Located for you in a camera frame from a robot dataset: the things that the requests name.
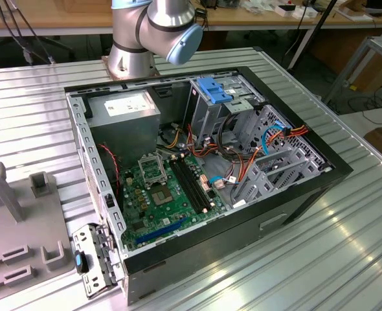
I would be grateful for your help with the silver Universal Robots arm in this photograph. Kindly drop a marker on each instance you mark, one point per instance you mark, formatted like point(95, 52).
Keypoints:
point(129, 48)

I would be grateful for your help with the grey metal disk bay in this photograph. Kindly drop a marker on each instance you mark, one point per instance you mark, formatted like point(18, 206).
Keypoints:
point(259, 181)

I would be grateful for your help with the black RAM slot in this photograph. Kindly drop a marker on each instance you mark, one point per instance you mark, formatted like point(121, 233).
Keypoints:
point(187, 186)
point(196, 184)

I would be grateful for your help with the grey metal drive cage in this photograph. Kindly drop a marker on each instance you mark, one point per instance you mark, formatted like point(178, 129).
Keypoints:
point(207, 116)

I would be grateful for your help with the CPU socket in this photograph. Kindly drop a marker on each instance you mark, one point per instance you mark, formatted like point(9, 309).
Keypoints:
point(162, 195)

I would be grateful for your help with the green motherboard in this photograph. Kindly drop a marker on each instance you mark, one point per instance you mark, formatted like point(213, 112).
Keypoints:
point(165, 210)

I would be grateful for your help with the grey power supply unit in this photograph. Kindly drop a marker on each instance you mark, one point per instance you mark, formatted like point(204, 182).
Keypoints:
point(126, 136)

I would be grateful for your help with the blue drive cage latch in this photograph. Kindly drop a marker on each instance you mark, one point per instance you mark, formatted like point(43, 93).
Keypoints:
point(215, 90)

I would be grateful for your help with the blue expansion slot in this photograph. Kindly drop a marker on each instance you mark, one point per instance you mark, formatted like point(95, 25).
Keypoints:
point(162, 230)

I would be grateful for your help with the black PC case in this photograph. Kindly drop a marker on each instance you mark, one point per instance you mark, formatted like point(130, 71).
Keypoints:
point(242, 233)

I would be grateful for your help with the small white box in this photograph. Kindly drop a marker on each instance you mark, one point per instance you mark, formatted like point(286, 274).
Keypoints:
point(283, 13)

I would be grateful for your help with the grey parts rack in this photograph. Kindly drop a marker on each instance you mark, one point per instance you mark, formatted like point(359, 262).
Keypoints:
point(32, 220)

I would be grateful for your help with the large brown cardboard box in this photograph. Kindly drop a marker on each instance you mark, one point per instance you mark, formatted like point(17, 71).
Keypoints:
point(333, 48)

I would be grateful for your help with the long wooden desk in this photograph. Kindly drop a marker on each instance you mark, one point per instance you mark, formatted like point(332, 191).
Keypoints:
point(48, 16)

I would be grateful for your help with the brown square base plate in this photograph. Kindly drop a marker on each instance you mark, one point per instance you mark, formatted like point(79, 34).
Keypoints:
point(106, 64)

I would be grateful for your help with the metal expansion bracket cover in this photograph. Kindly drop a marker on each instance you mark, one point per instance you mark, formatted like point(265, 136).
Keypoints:
point(92, 285)

